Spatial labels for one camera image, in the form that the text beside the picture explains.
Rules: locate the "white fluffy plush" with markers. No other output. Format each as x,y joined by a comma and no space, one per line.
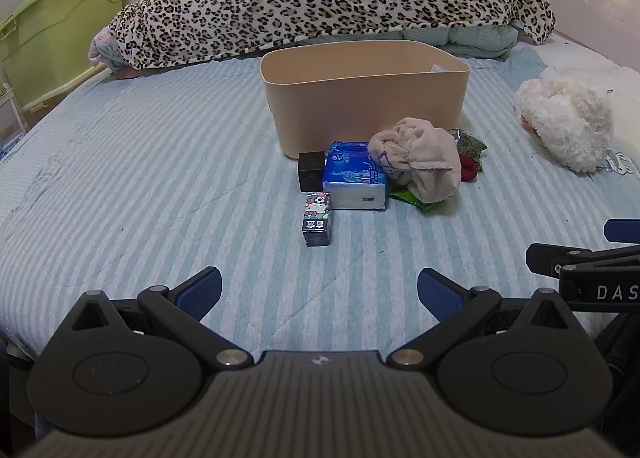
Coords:
570,118

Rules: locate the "green snack packet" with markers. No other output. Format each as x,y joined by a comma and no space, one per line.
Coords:
422,204

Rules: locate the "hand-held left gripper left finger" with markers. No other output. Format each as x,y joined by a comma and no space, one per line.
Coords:
201,289

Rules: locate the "red cloth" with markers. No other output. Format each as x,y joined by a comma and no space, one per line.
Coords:
469,169

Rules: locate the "pink floral cloth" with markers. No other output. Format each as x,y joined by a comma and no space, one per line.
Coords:
100,51

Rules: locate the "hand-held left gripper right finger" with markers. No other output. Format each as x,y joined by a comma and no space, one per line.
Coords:
439,292

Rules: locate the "teal quilt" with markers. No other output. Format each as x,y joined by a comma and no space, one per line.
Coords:
470,41

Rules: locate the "dark floral cloth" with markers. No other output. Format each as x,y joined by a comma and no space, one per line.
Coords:
472,144

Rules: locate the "blue tissue pack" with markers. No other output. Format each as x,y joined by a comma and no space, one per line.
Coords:
352,176

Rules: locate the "beige plastic storage bin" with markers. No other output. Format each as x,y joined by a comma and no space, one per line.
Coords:
365,98

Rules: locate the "small cartoon print box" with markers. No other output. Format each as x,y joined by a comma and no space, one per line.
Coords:
316,220

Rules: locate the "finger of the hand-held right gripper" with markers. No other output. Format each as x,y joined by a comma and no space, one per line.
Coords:
547,259
622,230

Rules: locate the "blue striped bed sheet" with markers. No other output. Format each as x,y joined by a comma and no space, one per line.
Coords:
150,188

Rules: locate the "green plastic storage box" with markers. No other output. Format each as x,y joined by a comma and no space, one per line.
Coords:
55,43

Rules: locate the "pink beige cloth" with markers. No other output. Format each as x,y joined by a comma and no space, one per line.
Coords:
425,158

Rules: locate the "small black box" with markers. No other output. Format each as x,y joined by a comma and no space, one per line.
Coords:
311,171

